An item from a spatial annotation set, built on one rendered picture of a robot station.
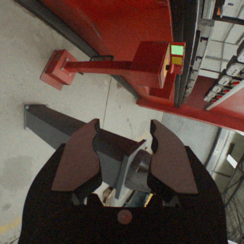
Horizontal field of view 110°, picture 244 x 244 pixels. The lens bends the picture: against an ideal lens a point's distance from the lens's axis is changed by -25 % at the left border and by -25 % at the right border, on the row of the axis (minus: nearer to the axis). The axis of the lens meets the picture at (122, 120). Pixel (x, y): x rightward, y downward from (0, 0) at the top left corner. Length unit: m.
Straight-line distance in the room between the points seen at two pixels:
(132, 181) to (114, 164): 0.08
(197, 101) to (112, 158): 2.14
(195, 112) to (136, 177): 2.06
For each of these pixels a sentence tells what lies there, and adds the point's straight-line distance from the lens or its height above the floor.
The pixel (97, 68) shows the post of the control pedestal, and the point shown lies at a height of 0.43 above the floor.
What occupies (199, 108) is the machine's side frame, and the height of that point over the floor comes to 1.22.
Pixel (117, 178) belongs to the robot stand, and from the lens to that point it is 0.39.
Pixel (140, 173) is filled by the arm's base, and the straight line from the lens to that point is 0.37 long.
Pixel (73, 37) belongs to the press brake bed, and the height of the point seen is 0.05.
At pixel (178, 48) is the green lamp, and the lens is 0.52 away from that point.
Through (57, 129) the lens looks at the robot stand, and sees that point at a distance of 0.55.
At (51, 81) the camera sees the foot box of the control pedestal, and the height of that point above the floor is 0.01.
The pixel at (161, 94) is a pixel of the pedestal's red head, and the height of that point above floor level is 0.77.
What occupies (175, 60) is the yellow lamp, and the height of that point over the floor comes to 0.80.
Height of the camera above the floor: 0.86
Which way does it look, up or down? 25 degrees down
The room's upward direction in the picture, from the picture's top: 107 degrees clockwise
